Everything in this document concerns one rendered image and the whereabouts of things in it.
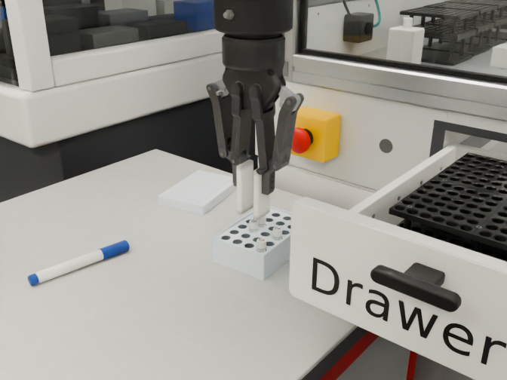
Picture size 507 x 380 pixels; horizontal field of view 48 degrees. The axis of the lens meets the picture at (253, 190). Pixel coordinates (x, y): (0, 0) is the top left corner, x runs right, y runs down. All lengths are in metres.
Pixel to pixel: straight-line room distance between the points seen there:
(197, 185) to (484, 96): 0.47
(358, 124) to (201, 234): 0.29
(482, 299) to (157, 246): 0.48
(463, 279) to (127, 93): 0.89
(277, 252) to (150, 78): 0.63
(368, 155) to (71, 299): 0.48
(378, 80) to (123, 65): 0.57
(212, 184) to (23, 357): 0.45
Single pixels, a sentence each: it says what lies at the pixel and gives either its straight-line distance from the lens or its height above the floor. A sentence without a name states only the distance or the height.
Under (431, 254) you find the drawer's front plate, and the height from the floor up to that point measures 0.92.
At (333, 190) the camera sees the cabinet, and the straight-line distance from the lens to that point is 0.95.
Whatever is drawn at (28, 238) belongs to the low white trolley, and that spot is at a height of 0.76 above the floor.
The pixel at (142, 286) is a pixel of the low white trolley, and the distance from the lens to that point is 0.74.
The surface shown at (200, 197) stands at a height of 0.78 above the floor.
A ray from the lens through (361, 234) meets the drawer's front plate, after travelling 0.52.
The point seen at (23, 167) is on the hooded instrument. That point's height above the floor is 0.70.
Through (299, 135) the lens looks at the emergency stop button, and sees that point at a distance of 0.87.
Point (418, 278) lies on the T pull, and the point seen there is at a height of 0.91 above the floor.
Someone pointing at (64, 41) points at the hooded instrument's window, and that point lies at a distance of 1.16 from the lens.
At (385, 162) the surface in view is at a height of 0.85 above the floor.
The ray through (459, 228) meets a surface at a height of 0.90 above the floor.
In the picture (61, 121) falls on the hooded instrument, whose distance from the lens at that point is 1.15.
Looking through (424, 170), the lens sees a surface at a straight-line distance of 0.75.
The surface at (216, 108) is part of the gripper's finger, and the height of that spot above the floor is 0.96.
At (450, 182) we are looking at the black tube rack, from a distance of 0.70.
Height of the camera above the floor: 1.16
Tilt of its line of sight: 24 degrees down
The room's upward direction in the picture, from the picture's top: straight up
